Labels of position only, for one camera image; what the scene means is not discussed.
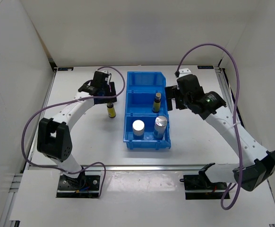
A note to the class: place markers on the black corner label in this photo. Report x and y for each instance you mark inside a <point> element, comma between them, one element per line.
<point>65,69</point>
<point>205,67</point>

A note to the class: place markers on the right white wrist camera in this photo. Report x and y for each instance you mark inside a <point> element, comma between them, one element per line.
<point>184,71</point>

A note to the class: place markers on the silver-top white canister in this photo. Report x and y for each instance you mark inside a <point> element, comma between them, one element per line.
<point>160,126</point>
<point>138,128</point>

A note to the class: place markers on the right black corner label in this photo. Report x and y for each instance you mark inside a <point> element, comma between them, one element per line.
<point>205,67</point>

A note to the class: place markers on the small yellow-label bottle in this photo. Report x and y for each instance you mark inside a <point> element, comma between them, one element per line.
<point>157,103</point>
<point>111,110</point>

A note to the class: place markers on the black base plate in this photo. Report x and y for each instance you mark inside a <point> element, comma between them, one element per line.
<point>196,190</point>
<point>87,188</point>

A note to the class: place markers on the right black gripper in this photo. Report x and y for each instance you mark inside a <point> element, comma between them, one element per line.
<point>172,92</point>

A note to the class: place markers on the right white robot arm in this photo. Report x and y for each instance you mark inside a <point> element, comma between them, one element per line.
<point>256,163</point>

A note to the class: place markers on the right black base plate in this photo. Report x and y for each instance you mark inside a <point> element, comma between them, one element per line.
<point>196,190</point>

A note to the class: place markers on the left aluminium rail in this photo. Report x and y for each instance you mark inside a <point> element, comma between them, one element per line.
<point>36,116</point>

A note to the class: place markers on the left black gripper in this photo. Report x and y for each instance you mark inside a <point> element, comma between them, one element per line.
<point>112,92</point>

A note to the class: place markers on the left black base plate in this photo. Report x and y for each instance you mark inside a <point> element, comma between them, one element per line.
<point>87,188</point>

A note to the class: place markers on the left black corner label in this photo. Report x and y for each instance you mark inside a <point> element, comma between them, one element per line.
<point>65,69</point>

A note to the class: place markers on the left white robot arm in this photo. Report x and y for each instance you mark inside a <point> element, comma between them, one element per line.
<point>54,139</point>

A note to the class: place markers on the blue three-compartment plastic bin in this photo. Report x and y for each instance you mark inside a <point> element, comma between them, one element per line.
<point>140,95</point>

